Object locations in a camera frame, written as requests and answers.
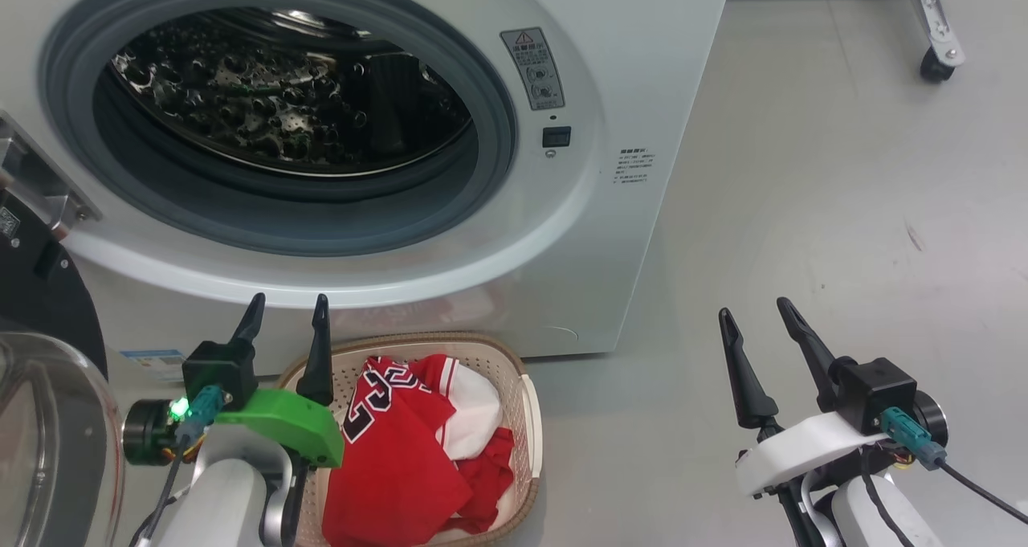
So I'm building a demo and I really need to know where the grey rubber door seal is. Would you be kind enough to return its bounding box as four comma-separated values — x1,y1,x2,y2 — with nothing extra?
39,0,516,258

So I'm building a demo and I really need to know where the red and white jersey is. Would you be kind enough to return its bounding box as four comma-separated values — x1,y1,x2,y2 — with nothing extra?
321,354,516,547

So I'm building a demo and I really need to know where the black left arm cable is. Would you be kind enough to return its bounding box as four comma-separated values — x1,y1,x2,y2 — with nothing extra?
128,441,198,547

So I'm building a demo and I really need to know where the grey warning sticker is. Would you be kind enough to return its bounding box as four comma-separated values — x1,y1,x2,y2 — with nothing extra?
500,27,565,112

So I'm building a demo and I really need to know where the black glass washing machine door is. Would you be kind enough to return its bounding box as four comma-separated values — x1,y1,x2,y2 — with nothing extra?
0,113,126,547

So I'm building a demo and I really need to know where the teal left camera connector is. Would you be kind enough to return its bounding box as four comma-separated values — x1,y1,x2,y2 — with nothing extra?
177,385,226,451

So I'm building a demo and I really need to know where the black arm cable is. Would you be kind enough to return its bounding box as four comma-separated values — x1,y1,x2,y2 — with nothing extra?
128,441,198,547
938,461,1028,525
859,449,917,547

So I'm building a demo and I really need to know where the blue energy label sticker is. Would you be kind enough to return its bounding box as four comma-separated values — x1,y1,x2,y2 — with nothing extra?
120,349,186,384

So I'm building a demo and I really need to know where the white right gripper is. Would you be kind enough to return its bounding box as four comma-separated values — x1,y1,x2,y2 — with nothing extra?
719,296,951,500

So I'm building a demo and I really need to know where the steel washing drum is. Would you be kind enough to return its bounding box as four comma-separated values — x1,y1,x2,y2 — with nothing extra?
111,7,475,178

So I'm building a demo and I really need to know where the white front-load washing machine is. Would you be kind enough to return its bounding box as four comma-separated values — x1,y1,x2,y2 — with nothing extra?
0,0,736,383

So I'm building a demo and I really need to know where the teal right camera connector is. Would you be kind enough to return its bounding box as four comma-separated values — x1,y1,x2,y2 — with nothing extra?
879,406,948,471

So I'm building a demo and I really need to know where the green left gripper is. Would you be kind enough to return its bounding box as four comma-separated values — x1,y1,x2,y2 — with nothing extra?
123,292,346,469

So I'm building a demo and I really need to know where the cream perforated laundry basket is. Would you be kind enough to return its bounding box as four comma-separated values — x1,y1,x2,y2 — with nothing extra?
273,332,545,547

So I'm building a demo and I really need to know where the teal camera connector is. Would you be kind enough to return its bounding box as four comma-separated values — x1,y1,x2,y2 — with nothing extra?
177,385,226,451
879,406,948,471

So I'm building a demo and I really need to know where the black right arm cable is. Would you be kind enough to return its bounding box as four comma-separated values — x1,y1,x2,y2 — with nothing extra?
859,449,917,547
938,461,1028,525

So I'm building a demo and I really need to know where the black caster wheel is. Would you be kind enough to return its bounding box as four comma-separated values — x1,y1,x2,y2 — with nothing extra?
920,47,957,84

